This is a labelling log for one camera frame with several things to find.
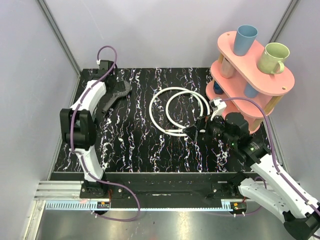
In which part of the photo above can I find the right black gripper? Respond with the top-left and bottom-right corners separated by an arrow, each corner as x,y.
182,109 -> 237,146

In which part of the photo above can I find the grey shower head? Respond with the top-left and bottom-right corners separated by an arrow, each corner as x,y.
101,80 -> 132,114

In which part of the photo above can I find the white shower hose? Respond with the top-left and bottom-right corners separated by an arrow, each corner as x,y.
148,86 -> 211,137

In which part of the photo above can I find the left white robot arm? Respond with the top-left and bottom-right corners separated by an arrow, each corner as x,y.
59,60 -> 132,198

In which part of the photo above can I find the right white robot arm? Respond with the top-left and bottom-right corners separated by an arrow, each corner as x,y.
183,112 -> 320,240

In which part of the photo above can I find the dark blue cup bottom shelf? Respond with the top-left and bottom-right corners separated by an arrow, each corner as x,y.
213,81 -> 224,95

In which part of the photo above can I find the pink three-tier shelf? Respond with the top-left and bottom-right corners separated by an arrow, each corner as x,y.
206,31 -> 295,134

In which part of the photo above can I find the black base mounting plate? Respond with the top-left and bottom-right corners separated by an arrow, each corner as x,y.
79,181 -> 244,209

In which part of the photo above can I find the light blue cup middle shelf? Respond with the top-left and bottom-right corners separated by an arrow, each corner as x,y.
244,83 -> 259,99

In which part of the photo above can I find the pink cup middle shelf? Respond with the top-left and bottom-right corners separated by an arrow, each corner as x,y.
220,57 -> 236,79

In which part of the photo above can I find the green mug on shelf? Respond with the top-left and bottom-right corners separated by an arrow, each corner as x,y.
257,42 -> 290,75

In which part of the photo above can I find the blue tumbler on top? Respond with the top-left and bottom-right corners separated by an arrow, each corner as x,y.
233,24 -> 258,56

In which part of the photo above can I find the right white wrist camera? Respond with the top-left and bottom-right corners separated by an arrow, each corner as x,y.
209,97 -> 227,117

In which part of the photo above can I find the aluminium rail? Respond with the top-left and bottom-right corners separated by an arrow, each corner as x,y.
34,180 -> 82,201

